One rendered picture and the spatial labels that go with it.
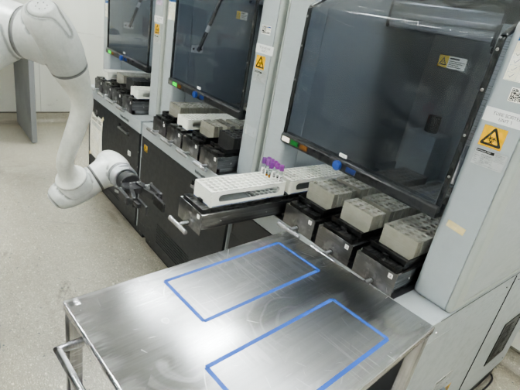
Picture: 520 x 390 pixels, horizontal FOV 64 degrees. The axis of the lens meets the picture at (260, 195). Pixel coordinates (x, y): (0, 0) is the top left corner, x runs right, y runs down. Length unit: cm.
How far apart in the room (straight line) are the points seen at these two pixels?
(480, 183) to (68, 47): 106
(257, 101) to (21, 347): 134
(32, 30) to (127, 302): 70
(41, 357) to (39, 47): 120
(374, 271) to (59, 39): 100
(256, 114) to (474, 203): 85
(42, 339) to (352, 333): 142
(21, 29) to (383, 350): 109
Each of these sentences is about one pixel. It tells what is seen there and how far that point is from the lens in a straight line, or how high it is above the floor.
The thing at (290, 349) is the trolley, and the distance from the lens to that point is 80.
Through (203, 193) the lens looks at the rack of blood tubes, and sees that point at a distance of 124.
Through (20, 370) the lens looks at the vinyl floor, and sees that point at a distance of 190.
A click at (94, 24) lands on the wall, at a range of 470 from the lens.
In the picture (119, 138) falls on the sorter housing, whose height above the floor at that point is 55.
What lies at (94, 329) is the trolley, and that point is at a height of 82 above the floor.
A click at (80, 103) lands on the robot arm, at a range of 135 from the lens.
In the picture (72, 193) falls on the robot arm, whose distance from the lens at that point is 155.
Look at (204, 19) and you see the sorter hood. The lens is 190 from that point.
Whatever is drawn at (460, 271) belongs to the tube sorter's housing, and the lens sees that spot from 116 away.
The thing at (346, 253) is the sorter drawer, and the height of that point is 77.
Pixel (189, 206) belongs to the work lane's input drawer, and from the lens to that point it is 125.
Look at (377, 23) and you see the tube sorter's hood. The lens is 124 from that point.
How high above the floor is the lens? 136
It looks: 23 degrees down
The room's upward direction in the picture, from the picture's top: 11 degrees clockwise
